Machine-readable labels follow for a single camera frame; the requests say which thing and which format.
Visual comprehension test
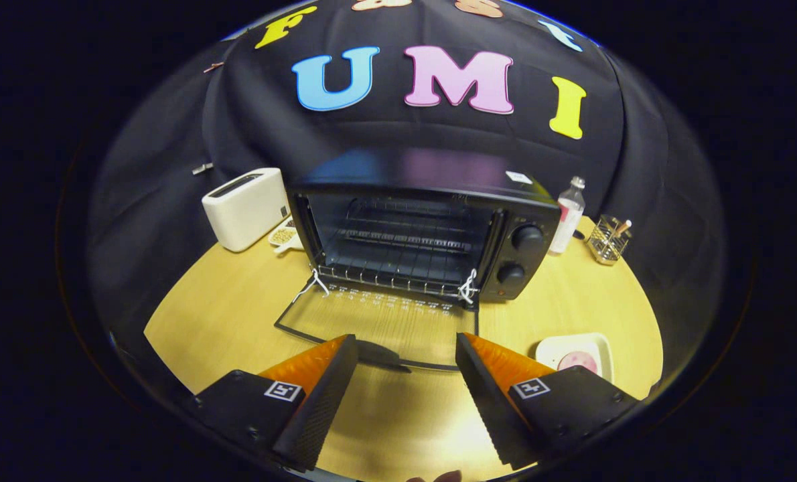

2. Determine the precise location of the white toaster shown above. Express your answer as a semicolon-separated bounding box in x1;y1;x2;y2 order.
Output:
202;167;292;253

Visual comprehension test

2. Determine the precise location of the cream rectangular plate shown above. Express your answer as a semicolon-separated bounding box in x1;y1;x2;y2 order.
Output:
536;333;615;384

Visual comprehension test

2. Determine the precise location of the white dish of beans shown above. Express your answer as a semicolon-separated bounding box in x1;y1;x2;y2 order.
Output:
268;220;305;256

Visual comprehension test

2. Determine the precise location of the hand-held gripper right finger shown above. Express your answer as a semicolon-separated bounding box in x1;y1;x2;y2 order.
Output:
455;332;640;471

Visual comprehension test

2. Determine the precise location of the oven wire rack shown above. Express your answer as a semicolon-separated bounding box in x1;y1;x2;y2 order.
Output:
315;199;494;299

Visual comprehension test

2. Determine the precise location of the wire mesh holder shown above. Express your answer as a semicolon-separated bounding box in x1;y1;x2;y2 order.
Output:
587;215;632;266

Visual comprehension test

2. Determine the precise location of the black toaster oven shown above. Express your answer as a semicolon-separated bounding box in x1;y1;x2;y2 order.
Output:
275;149;561;373

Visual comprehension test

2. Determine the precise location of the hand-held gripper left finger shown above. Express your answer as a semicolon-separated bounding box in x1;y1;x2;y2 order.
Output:
188;333;359;473

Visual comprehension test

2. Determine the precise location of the small clear plastic bottle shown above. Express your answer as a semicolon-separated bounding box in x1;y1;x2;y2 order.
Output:
548;176;586;256

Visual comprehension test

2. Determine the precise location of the pink round meat slice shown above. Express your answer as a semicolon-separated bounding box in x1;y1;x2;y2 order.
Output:
558;353;599;376

